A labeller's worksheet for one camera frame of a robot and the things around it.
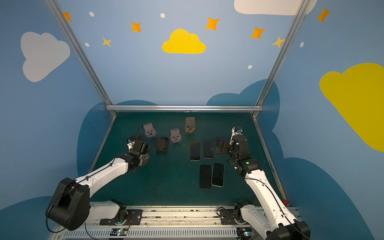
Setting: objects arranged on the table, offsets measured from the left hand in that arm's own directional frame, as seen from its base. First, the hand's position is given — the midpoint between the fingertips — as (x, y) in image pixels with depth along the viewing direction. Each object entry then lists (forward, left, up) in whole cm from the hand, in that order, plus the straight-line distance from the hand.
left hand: (142, 154), depth 89 cm
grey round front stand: (+20, 0, -3) cm, 20 cm away
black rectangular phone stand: (+8, -10, -1) cm, 13 cm away
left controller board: (-38, +5, -7) cm, 39 cm away
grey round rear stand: (+16, -19, -3) cm, 24 cm away
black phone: (+15, -48, -7) cm, 51 cm away
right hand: (+2, -50, +14) cm, 52 cm away
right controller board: (-37, -56, -8) cm, 68 cm away
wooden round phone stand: (+26, -28, -1) cm, 38 cm away
